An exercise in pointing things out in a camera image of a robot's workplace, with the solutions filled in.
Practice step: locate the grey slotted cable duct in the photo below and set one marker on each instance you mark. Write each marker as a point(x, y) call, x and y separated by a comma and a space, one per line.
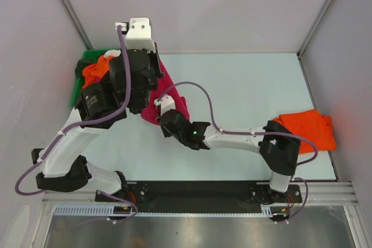
point(125, 211)

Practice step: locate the folded orange t shirt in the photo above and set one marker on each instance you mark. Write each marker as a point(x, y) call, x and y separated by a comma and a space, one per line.
point(311, 125)

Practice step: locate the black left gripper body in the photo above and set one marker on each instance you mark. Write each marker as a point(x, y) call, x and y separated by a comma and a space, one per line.
point(154, 72)

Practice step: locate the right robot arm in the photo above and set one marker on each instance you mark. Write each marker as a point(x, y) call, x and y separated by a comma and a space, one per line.
point(276, 145)

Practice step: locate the aluminium frame rail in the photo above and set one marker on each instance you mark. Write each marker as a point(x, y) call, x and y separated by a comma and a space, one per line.
point(320, 194)

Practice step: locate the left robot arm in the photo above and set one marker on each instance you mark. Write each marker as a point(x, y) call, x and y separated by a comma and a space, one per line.
point(63, 168)

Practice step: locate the crimson t shirt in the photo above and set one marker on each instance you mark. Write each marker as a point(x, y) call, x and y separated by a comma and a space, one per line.
point(150, 113)

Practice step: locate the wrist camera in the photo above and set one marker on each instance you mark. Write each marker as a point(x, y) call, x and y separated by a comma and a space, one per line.
point(164, 104)
point(138, 34)

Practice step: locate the dark green t shirt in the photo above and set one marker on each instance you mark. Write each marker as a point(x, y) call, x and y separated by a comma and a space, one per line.
point(81, 65)

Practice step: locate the green plastic bin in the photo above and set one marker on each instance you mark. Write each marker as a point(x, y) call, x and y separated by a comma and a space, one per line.
point(94, 55)

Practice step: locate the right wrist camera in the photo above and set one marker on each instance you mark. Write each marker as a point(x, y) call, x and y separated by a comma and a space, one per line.
point(164, 104)

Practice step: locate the white t shirt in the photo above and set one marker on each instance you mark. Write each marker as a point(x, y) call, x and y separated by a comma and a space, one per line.
point(112, 53)

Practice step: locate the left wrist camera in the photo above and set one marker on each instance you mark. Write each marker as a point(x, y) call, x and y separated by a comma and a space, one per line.
point(138, 34)

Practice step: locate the crumpled orange t shirt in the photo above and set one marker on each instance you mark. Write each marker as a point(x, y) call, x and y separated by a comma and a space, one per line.
point(99, 69)

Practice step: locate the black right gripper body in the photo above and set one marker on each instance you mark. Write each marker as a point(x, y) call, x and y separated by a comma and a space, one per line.
point(167, 133)

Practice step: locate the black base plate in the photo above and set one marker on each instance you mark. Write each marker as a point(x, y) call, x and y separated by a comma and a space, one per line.
point(206, 197)

